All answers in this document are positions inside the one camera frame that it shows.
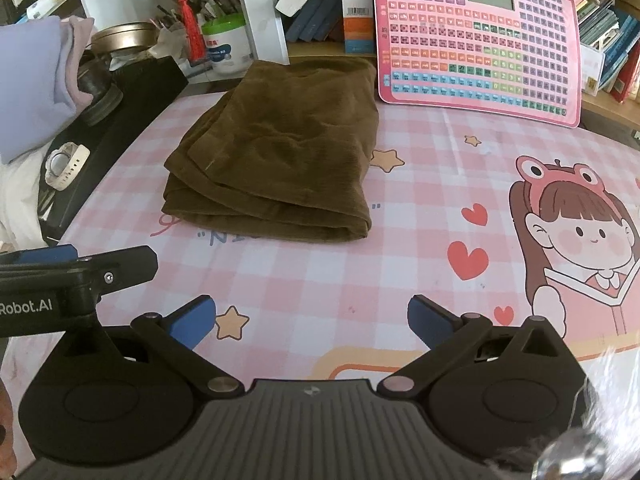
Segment bundle of pens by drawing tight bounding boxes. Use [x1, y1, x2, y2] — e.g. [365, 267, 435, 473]
[150, 0, 243, 36]

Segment blurred shiny charm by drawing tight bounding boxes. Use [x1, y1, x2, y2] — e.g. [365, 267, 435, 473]
[530, 340, 640, 480]

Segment lavender cloth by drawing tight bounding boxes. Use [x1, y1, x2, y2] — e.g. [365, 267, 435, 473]
[0, 15, 96, 163]

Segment white jar pen holder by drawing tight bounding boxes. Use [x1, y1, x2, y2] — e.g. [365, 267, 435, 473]
[202, 12, 251, 79]

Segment flat black case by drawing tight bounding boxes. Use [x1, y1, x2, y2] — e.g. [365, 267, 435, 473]
[37, 55, 190, 241]

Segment white desk bookshelf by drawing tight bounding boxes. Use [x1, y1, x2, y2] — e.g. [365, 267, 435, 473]
[80, 0, 640, 121]

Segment white cloth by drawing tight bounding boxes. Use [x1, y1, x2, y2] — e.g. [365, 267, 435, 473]
[0, 157, 53, 248]

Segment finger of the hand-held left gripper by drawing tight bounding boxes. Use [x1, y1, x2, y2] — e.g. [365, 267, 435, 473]
[0, 243, 79, 267]
[0, 246, 159, 303]

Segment stack of blue workbooks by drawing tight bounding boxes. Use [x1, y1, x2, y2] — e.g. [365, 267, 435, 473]
[575, 0, 637, 92]

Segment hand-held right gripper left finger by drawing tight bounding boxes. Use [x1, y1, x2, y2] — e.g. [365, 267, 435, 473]
[52, 295, 246, 401]

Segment white wristwatch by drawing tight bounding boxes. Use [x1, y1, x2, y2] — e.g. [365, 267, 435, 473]
[44, 142, 92, 192]

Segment red tassel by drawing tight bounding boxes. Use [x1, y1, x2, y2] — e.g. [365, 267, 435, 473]
[172, 0, 207, 64]

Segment brown corduroy pants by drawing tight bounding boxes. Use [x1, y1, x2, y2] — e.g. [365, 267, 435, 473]
[161, 57, 381, 243]

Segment pink learning keyboard board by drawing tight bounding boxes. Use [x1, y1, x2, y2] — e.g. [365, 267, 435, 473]
[370, 0, 583, 130]

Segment pink cartoon desk mat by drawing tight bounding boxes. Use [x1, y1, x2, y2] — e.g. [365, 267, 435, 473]
[0, 89, 640, 480]

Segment white card with code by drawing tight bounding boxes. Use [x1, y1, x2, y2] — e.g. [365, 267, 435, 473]
[580, 45, 606, 95]

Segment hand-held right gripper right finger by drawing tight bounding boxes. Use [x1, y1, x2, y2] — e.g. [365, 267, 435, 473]
[377, 294, 581, 401]

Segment dark round weight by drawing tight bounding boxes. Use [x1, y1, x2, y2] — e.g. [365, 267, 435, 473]
[75, 57, 124, 128]

